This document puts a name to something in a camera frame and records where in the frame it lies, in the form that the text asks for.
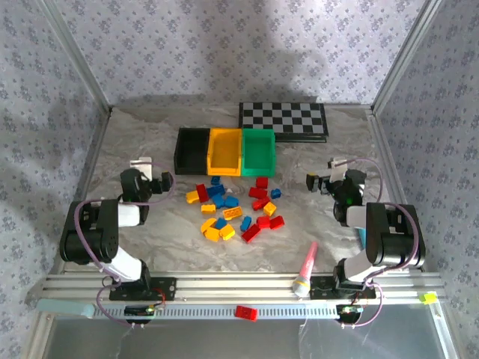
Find black plastic bin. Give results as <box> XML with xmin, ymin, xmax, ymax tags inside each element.
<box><xmin>174</xmin><ymin>126</ymin><xmax>211</xmax><ymax>176</ymax></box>

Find green plastic bin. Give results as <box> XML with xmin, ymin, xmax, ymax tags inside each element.
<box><xmin>240</xmin><ymin>128</ymin><xmax>277</xmax><ymax>178</ymax></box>

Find yellow plastic bin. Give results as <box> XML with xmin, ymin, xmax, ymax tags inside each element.
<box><xmin>206</xmin><ymin>127</ymin><xmax>244</xmax><ymax>177</ymax></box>

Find black-silver folding chessboard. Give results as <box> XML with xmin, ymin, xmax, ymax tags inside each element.
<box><xmin>238</xmin><ymin>101</ymin><xmax>330</xmax><ymax>144</ymax></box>

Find pink toy microphone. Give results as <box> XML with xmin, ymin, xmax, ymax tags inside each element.
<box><xmin>291</xmin><ymin>241</ymin><xmax>320</xmax><ymax>299</ymax></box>

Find small circuit board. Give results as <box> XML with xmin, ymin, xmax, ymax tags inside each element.
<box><xmin>124</xmin><ymin>304</ymin><xmax>165</xmax><ymax>317</ymax></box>
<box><xmin>335</xmin><ymin>304</ymin><xmax>364</xmax><ymax>316</ymax></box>

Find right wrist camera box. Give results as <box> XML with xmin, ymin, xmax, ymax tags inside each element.
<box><xmin>327</xmin><ymin>156</ymin><xmax>350</xmax><ymax>183</ymax></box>

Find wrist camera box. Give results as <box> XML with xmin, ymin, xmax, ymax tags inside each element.
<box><xmin>129</xmin><ymin>157</ymin><xmax>153</xmax><ymax>177</ymax></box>
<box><xmin>327</xmin><ymin>156</ymin><xmax>350</xmax><ymax>183</ymax></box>

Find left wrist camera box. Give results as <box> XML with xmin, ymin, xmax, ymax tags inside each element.
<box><xmin>129</xmin><ymin>157</ymin><xmax>153</xmax><ymax>177</ymax></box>

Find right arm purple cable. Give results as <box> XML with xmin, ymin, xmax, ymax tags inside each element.
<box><xmin>332</xmin><ymin>156</ymin><xmax>422</xmax><ymax>330</ymax></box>

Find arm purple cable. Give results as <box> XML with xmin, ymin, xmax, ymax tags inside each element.
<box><xmin>332</xmin><ymin>156</ymin><xmax>422</xmax><ymax>330</ymax></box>
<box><xmin>73</xmin><ymin>161</ymin><xmax>176</xmax><ymax>330</ymax></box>

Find aluminium table side rail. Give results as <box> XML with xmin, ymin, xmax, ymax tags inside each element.
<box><xmin>366</xmin><ymin>106</ymin><xmax>427</xmax><ymax>274</ymax></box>
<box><xmin>52</xmin><ymin>108</ymin><xmax>113</xmax><ymax>276</ymax></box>

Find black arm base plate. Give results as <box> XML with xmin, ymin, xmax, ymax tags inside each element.
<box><xmin>109</xmin><ymin>276</ymin><xmax>177</xmax><ymax>302</ymax></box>
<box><xmin>309</xmin><ymin>275</ymin><xmax>377</xmax><ymax>300</ymax></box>

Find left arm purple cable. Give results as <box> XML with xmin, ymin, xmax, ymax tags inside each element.
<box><xmin>73</xmin><ymin>161</ymin><xmax>176</xmax><ymax>330</ymax></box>

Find aluminium mounting rail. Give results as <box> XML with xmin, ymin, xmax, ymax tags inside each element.
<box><xmin>40</xmin><ymin>271</ymin><xmax>447</xmax><ymax>304</ymax></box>

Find grey slotted cable duct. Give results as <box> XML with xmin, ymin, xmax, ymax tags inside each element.
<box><xmin>91</xmin><ymin>302</ymin><xmax>342</xmax><ymax>321</ymax></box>

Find pale blue plastic handle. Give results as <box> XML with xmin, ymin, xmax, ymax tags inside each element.
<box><xmin>36</xmin><ymin>298</ymin><xmax>95</xmax><ymax>319</ymax></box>

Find aluminium upright frame post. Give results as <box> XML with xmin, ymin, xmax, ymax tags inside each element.
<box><xmin>39</xmin><ymin>0</ymin><xmax>114</xmax><ymax>115</ymax></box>
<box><xmin>371</xmin><ymin>0</ymin><xmax>446</xmax><ymax>115</ymax></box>

